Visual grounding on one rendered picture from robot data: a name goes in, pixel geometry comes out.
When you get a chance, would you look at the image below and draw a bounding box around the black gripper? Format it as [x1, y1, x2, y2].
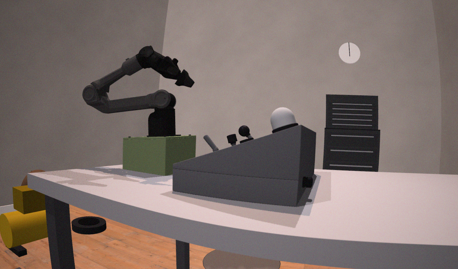
[153, 56, 195, 87]

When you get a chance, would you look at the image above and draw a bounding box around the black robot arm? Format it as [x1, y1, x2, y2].
[82, 46, 181, 137]

